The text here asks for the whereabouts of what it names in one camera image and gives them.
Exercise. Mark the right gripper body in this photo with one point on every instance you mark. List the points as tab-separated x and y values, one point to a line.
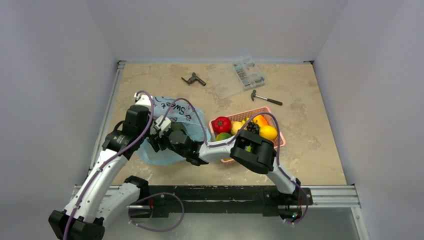
157	141

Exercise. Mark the light blue plastic bag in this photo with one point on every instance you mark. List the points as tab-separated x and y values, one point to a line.
179	112

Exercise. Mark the dark green round fruit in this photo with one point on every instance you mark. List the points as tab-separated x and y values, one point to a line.
223	136

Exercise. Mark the red apple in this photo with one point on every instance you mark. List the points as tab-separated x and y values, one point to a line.
221	124

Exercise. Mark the yellow lemon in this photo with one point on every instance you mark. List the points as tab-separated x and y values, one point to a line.
268	132

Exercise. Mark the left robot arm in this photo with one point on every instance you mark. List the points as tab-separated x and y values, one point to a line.
90	211

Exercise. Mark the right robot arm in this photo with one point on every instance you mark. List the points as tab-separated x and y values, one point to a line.
250	150

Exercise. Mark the green avocado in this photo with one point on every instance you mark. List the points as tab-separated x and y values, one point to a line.
178	126

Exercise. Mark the black metal pipe fitting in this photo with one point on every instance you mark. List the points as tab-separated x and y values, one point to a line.
194	78

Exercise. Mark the black grape bunch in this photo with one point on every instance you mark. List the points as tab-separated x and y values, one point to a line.
253	127

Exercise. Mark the orange yellow mango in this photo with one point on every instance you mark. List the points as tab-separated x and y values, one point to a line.
260	120

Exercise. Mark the small black hammer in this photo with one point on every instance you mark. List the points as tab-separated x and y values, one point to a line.
254	96

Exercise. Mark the clear plastic screw box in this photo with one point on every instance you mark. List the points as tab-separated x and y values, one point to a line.
242	74

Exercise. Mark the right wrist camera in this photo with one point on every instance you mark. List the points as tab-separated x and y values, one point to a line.
160	126

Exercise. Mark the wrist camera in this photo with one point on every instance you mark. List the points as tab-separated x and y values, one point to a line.
160	126
142	100

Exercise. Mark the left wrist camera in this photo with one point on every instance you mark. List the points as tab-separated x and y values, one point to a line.
142	100

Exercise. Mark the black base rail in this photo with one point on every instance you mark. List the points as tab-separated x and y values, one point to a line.
242	199

